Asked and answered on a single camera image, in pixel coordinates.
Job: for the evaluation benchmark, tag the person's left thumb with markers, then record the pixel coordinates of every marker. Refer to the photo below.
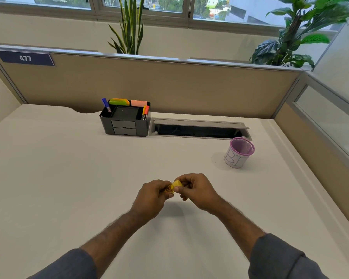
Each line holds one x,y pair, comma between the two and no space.
164,183

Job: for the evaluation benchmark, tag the person's right forearm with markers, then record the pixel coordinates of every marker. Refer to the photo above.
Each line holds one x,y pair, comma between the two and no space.
267,246

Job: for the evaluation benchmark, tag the blue desk number label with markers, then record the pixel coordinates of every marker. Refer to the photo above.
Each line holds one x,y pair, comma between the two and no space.
24,58

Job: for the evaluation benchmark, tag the person's right hand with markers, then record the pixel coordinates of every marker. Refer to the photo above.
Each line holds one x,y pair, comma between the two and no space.
199,193

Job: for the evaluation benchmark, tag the orange sticky note pad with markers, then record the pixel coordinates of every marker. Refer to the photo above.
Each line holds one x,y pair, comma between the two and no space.
125,99

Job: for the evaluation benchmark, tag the person's left hand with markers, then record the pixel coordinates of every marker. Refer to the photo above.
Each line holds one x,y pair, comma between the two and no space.
148,200

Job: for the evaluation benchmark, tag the blue marker pen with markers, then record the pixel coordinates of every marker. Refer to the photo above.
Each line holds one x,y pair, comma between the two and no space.
106,104

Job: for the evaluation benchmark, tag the beige desk partition panel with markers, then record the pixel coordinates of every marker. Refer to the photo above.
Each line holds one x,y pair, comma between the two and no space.
163,84

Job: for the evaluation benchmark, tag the broad-leaf green plant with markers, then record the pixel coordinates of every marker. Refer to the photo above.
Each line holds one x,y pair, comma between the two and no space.
296,34

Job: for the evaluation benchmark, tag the black desk organizer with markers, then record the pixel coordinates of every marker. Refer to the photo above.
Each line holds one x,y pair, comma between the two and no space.
125,120

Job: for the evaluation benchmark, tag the person's left forearm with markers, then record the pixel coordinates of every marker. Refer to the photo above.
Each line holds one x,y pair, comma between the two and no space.
104,244

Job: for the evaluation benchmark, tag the glass side partition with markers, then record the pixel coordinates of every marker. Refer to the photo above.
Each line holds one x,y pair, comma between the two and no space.
328,119

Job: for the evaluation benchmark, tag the orange marker pen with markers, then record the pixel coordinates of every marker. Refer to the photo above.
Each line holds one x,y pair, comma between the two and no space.
146,111

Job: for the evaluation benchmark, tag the person's right thumb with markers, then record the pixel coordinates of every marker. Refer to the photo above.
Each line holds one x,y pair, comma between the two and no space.
183,179

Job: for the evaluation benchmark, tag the snake plant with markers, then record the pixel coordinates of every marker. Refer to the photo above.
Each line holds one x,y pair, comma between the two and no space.
129,29

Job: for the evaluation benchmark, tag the window frame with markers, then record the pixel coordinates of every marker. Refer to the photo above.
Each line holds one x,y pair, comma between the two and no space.
151,10

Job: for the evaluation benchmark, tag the pink mesh pen cup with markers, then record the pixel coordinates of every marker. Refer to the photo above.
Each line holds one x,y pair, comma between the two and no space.
238,153

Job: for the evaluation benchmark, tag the green sticky note pad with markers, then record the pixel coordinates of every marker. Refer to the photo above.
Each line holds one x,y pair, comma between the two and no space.
117,102

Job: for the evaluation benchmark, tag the pink sticky note pad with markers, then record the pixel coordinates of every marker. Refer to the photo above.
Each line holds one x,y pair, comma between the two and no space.
139,103

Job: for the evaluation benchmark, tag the yellow marker pen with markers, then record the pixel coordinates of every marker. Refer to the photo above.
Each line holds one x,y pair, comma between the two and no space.
143,110

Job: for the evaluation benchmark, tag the yellow highlighter marker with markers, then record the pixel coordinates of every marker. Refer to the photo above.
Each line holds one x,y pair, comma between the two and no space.
175,185

